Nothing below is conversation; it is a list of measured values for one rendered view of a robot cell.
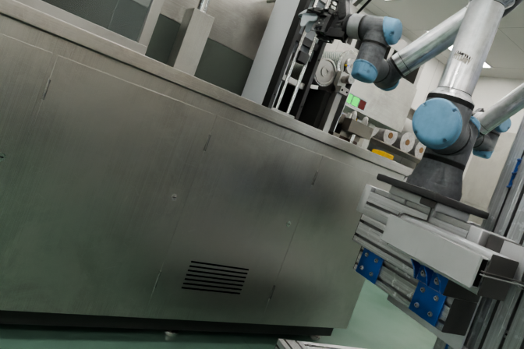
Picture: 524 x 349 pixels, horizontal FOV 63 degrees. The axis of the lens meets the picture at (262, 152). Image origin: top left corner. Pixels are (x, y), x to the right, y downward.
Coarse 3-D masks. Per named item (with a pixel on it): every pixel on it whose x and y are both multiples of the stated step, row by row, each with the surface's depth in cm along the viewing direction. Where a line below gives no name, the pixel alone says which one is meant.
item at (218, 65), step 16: (160, 16) 180; (160, 32) 181; (176, 32) 185; (160, 48) 183; (208, 48) 194; (224, 48) 198; (208, 64) 196; (224, 64) 200; (240, 64) 204; (208, 80) 198; (224, 80) 202; (240, 80) 206
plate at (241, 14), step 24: (168, 0) 180; (192, 0) 185; (216, 0) 191; (240, 0) 197; (264, 0) 203; (216, 24) 193; (240, 24) 199; (264, 24) 206; (240, 48) 202; (336, 48) 232; (360, 96) 249; (384, 96) 260; (408, 96) 271; (360, 120) 287; (384, 120) 264
